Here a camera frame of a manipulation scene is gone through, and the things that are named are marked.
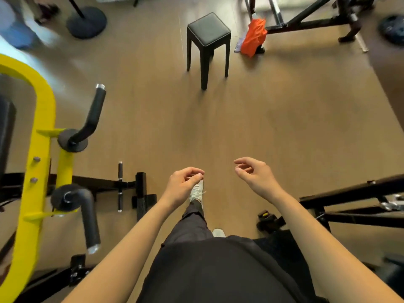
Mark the person's right hand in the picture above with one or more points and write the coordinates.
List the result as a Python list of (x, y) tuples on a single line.
[(260, 178)]

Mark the person's left hand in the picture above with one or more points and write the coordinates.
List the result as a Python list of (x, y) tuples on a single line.
[(178, 189)]

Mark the person's right middle finger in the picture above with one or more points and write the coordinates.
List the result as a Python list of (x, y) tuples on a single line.
[(246, 167)]

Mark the person's left thumb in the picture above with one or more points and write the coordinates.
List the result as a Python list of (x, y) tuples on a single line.
[(195, 179)]

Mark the person's right thumb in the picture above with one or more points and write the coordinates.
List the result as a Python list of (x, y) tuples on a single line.
[(242, 175)]

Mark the person's right forearm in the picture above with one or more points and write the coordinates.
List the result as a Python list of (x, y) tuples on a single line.
[(325, 249)]

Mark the person's left forearm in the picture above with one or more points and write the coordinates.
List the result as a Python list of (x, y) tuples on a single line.
[(126, 252)]

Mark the white sneaker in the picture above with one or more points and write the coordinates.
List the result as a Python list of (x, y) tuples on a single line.
[(218, 232), (197, 191)]

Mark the black trousers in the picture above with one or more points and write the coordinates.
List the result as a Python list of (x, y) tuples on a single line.
[(217, 268)]

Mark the orange cloth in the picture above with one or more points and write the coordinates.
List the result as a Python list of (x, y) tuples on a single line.
[(253, 36)]

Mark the black square stool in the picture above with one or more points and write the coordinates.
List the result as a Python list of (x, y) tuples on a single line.
[(208, 31)]

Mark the black round stand base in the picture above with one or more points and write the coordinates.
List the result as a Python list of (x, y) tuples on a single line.
[(86, 22)]

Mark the black machine pad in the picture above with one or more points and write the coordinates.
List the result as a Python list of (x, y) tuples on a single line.
[(5, 132)]

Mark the black weight plate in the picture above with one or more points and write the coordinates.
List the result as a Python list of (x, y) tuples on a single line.
[(393, 28)]

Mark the yellow gym machine frame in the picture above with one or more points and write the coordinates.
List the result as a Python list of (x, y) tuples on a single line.
[(38, 167)]

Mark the black gym machine frame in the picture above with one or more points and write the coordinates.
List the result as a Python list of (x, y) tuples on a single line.
[(315, 23)]

